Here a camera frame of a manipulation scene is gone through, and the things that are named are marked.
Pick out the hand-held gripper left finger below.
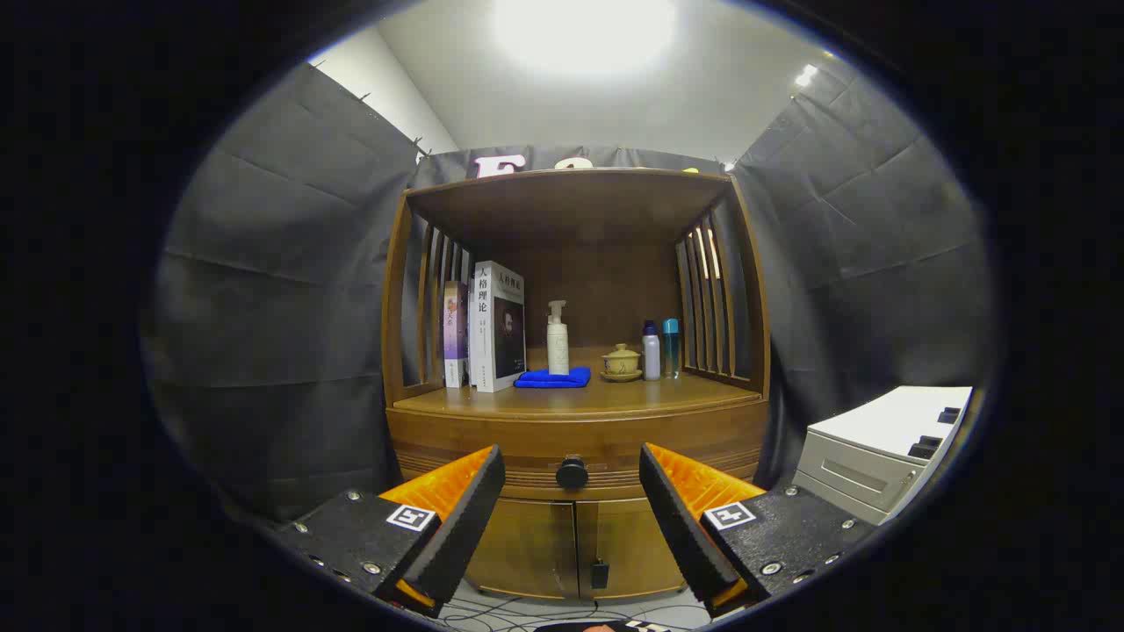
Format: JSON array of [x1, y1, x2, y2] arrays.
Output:
[[263, 444, 507, 617]]

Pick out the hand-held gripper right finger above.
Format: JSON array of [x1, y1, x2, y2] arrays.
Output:
[[638, 442, 879, 619]]

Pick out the brown wooden drawer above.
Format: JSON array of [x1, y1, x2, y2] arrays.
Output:
[[386, 402, 770, 501]]

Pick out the wooden cabinet door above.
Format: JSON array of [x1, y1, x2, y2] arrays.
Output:
[[465, 499, 579, 600], [576, 499, 695, 600]]

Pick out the brown wooden countertop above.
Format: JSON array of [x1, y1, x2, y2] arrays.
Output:
[[393, 347, 763, 418]]

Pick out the white drawer unit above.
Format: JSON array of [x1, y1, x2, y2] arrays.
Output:
[[792, 384, 974, 526]]

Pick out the brown wooden cabinet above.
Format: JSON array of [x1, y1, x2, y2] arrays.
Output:
[[380, 167, 772, 602]]

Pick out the blue folded cloth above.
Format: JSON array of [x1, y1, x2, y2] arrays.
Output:
[[514, 366, 592, 390]]

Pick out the thick white book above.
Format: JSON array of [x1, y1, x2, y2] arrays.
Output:
[[468, 261, 527, 393]]

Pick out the thin purple book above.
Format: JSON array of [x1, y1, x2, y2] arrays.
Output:
[[443, 280, 471, 389]]

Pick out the white pump bottle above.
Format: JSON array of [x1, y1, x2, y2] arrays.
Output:
[[546, 300, 571, 377]]

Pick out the black floor cables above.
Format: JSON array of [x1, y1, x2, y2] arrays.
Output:
[[439, 597, 712, 632]]

